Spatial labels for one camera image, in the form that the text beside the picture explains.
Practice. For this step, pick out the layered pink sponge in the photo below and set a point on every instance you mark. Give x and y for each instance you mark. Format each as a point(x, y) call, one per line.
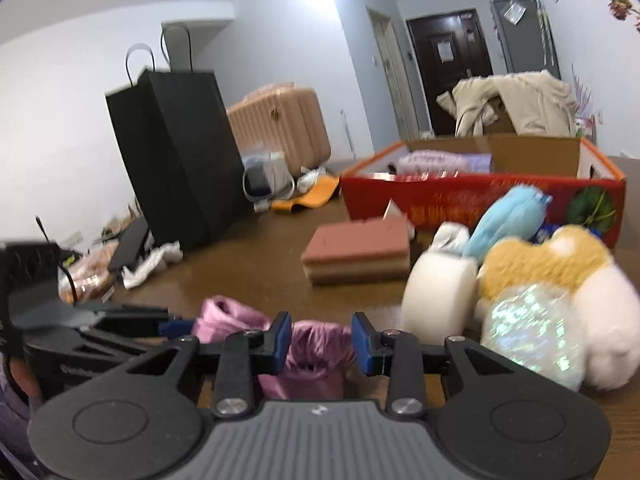
point(357, 250)

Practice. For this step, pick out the snack bag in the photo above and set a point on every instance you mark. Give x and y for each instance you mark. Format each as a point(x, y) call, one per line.
point(92, 270)

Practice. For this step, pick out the pink ribbed suitcase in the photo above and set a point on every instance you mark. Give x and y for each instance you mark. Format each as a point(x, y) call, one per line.
point(280, 125)

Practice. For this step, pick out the white soft roll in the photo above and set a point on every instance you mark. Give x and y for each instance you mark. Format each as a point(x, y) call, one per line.
point(437, 295)

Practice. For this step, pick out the dark entrance door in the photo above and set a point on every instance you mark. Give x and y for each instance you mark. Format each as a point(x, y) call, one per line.
point(450, 85)

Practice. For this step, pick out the pink floral wall sticker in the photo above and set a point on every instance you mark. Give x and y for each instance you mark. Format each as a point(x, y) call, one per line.
point(582, 105)

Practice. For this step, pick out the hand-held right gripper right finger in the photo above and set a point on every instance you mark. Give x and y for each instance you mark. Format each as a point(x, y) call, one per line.
point(361, 345)

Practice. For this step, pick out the person's left forearm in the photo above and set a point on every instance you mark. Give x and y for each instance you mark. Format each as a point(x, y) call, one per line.
point(10, 425)

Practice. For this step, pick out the dried pink roses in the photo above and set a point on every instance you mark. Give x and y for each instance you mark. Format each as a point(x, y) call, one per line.
point(620, 7)

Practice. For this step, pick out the clear plastic bag on refrigerator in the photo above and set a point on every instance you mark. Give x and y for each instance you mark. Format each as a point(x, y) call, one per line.
point(513, 11)

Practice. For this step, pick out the black paper bag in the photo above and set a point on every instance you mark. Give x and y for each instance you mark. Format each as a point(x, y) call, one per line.
point(175, 160)

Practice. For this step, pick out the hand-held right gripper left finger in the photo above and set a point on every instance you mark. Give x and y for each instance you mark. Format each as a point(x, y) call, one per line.
point(282, 342)

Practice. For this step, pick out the iridescent sequin pouch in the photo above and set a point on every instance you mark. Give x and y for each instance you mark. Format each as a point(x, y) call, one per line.
point(530, 332)

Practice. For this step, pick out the small blue and white box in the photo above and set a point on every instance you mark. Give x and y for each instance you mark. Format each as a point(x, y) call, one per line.
point(547, 233)

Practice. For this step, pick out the grey refrigerator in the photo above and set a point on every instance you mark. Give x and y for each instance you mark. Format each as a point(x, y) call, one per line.
point(525, 50)

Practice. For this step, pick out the light blue cloth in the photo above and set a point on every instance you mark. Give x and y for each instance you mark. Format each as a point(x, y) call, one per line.
point(505, 220)

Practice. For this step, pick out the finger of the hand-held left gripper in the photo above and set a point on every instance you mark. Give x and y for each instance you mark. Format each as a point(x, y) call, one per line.
point(135, 316)
point(175, 329)

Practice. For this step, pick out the brown chair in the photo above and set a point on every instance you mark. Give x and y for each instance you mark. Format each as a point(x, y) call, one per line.
point(502, 122)

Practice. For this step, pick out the red cardboard box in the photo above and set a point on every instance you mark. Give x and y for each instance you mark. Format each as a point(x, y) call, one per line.
point(450, 197)

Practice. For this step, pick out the pink plastic bag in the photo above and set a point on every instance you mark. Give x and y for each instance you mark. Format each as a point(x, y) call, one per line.
point(315, 355)

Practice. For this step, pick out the yellow and white plush toy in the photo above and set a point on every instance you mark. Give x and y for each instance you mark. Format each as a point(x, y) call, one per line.
point(550, 260)

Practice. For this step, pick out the purple towel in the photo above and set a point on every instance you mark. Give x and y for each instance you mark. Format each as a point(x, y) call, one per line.
point(440, 162)

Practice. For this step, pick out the beige jacket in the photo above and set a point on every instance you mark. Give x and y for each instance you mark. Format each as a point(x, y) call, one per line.
point(530, 100)

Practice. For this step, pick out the crumpled white paper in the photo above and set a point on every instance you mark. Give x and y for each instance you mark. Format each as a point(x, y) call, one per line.
point(150, 265)

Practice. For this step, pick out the paper notice on door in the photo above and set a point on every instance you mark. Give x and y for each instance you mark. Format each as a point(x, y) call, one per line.
point(446, 48)

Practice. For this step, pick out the black tablet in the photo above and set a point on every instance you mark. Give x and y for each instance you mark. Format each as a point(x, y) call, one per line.
point(130, 242)

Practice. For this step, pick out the white interior door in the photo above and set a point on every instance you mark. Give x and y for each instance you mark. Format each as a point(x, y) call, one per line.
point(395, 70)

